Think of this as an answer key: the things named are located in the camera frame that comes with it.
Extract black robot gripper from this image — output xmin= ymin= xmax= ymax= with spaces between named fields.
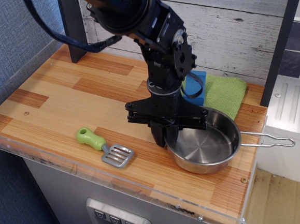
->
xmin=125 ymin=91 xmax=208 ymax=147

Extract stainless steel pan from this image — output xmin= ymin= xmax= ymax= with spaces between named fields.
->
xmin=165 ymin=108 xmax=295 ymax=174

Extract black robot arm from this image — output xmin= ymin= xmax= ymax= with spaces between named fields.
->
xmin=85 ymin=0 xmax=208 ymax=147

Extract blue wooden block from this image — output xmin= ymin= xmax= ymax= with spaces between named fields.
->
xmin=181 ymin=70 xmax=206 ymax=107

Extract green microfiber cloth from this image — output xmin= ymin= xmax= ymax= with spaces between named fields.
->
xmin=179 ymin=69 xmax=251 ymax=125

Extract silver dispenser button panel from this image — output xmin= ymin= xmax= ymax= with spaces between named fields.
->
xmin=86 ymin=198 xmax=151 ymax=224

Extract white ribbed side cabinet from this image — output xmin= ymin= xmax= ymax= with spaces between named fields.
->
xmin=256 ymin=75 xmax=300 ymax=182

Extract green handled toy spatula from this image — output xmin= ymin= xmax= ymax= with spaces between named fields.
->
xmin=76 ymin=127 xmax=134 ymax=168

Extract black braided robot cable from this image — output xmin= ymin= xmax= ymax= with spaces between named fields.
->
xmin=22 ymin=0 xmax=124 ymax=59

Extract dark left support post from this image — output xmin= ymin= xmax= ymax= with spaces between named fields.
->
xmin=56 ymin=0 xmax=91 ymax=65

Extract dark support post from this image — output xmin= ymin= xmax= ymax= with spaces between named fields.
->
xmin=56 ymin=0 xmax=91 ymax=65
xmin=260 ymin=0 xmax=299 ymax=107

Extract dark right support post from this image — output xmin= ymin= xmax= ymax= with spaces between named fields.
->
xmin=260 ymin=0 xmax=299 ymax=107

